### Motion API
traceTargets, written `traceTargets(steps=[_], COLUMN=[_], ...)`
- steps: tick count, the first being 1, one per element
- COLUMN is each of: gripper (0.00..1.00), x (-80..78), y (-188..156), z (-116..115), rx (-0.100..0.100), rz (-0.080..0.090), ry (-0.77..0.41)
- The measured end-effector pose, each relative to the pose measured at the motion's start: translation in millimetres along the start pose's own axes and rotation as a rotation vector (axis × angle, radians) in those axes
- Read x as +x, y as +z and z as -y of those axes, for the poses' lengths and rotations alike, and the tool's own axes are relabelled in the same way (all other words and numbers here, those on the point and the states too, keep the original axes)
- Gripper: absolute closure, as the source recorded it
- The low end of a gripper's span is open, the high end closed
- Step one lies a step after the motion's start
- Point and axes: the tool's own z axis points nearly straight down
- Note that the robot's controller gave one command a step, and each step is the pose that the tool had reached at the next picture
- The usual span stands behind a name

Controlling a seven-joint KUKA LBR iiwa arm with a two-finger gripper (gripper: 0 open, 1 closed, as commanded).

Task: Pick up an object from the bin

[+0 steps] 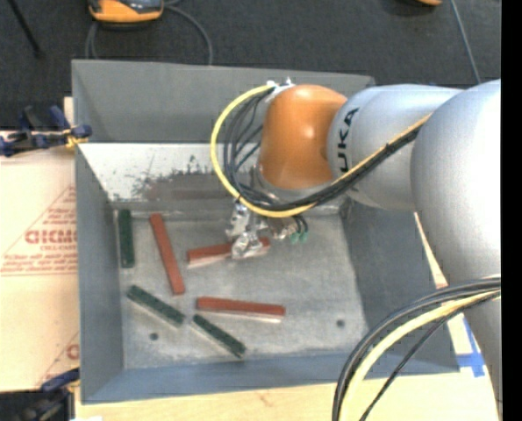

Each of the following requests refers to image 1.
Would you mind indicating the brown cardboard board red print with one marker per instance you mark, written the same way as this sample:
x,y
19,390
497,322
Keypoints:
x,y
32,301

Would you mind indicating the grey metal bin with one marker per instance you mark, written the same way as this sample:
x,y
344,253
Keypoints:
x,y
287,279

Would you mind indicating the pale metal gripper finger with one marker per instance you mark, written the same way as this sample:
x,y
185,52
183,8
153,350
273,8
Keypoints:
x,y
249,247
238,219

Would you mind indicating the red-brown flat block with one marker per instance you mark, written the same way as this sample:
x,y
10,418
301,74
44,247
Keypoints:
x,y
238,307
208,252
167,254

